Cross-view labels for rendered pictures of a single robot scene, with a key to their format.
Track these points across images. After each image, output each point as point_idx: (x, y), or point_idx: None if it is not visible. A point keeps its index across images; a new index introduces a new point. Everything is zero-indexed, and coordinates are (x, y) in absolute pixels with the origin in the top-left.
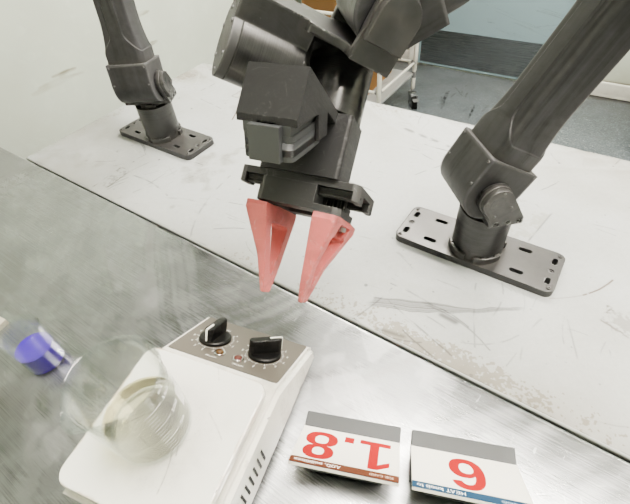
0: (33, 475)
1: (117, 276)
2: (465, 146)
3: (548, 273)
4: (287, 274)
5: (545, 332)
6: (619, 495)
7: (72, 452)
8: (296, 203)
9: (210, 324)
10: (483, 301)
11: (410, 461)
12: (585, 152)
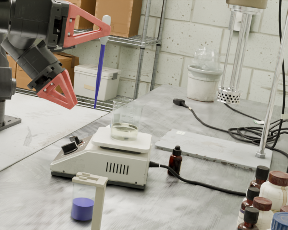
0: (140, 206)
1: (7, 206)
2: None
3: (11, 117)
4: (7, 160)
5: (39, 125)
6: (96, 128)
7: (139, 148)
8: (62, 70)
9: (69, 143)
10: (24, 130)
11: None
12: None
